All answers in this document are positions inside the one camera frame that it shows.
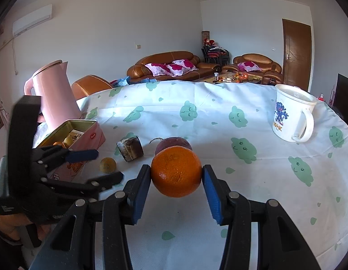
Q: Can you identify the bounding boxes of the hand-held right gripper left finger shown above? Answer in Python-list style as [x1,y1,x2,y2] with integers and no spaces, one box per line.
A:
[29,164,152,270]

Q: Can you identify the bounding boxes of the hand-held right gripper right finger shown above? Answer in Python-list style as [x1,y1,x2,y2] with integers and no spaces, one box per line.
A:
[201,164,323,270]

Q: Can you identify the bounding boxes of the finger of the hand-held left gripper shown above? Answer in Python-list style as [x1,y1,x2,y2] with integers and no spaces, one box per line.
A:
[33,145,100,173]
[45,171,125,201]

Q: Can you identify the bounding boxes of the brown kiwi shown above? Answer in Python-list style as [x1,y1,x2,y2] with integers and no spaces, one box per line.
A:
[99,157,117,174]

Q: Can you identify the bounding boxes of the pink tin box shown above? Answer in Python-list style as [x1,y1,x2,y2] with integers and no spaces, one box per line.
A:
[36,119,106,185]

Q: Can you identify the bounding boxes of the large orange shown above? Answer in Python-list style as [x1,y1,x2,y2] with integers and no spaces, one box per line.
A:
[151,146,203,198]

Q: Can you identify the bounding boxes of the person's left hand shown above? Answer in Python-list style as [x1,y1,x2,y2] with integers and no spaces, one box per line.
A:
[0,207,36,242]

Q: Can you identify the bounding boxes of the printed paper card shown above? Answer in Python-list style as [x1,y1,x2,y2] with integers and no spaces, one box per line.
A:
[68,129,85,142]

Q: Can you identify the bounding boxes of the pink electric kettle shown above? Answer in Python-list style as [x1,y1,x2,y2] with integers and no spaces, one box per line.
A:
[23,60,83,131]

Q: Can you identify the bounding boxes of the blue cloth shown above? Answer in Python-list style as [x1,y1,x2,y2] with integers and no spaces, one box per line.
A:
[111,76,158,88]

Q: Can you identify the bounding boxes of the white printed mug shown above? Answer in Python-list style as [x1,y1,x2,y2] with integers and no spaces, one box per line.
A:
[272,84,317,143]

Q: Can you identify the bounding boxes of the pink floral cushion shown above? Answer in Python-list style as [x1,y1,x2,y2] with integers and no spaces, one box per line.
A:
[145,63,173,76]
[166,59,198,76]
[237,61,262,72]

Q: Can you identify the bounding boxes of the cluttered coffee table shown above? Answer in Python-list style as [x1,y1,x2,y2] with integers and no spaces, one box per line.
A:
[192,72,262,85]

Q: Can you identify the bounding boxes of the brown leather sofa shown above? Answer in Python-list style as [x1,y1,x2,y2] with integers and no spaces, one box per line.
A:
[127,51,222,85]

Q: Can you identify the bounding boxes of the stacked dark chairs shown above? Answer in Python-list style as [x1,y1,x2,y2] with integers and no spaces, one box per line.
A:
[201,31,230,65]

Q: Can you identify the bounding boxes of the brown leather armchair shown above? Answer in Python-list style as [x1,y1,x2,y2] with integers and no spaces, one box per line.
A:
[222,53,284,85]

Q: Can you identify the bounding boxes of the white air conditioner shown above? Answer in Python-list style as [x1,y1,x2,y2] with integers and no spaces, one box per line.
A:
[12,4,53,36]

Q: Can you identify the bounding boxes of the brown wooden door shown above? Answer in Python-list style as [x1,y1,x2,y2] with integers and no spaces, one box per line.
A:
[281,18,312,93]

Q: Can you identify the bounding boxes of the black television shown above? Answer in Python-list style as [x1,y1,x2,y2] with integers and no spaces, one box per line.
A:
[333,74,348,119]

